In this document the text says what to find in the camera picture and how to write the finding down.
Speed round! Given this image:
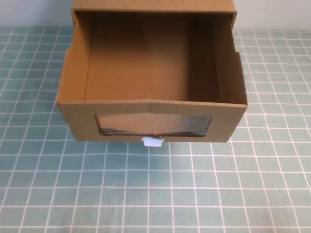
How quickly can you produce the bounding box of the white plastic drawer handle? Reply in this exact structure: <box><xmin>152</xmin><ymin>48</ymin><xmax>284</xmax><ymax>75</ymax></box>
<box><xmin>141</xmin><ymin>137</ymin><xmax>164</xmax><ymax>148</ymax></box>

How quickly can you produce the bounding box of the cardboard sleeve of handled drawer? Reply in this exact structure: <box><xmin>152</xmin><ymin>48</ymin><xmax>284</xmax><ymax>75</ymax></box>
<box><xmin>71</xmin><ymin>0</ymin><xmax>239</xmax><ymax>32</ymax></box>

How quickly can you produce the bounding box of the green checked tablecloth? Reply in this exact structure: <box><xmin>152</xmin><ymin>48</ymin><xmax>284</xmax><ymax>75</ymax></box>
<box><xmin>0</xmin><ymin>25</ymin><xmax>311</xmax><ymax>233</ymax></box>

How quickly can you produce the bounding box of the cardboard drawer with large window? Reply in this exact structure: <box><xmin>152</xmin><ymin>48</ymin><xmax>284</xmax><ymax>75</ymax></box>
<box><xmin>57</xmin><ymin>11</ymin><xmax>249</xmax><ymax>144</ymax></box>

